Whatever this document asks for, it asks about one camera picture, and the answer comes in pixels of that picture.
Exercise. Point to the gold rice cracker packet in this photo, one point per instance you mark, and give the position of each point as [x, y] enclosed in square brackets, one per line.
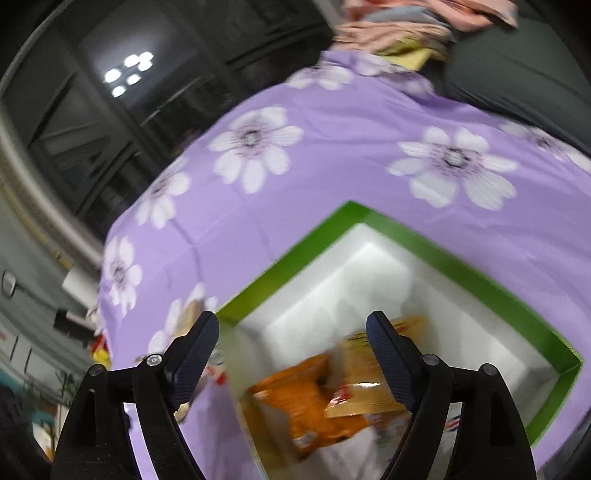
[363, 389]

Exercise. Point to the white popcorn snack packet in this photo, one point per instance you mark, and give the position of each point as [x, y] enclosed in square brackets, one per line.
[453, 421]

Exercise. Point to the orange snack packet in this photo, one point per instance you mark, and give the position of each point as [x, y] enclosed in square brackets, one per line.
[300, 393]

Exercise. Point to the white blue red snack bar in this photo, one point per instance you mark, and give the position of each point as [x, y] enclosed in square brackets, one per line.
[215, 367]

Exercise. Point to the yellow red gift bag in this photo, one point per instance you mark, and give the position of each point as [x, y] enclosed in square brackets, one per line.
[100, 353]

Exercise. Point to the green white cardboard box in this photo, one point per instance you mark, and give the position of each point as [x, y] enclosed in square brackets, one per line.
[397, 322]

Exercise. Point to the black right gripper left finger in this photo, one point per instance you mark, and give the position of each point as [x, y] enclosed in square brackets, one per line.
[94, 442]

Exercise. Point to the pink folded cloth pile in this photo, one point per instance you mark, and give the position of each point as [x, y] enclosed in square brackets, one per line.
[409, 33]

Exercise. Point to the white paper roll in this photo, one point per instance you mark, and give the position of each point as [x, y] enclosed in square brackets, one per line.
[81, 286]

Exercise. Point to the purple floral tablecloth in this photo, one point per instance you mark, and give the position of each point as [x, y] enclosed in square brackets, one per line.
[350, 188]

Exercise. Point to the dark framed window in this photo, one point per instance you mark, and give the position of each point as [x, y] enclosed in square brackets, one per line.
[113, 91]

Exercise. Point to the dark grey sofa cushion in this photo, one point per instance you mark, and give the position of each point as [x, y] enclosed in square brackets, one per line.
[527, 74]

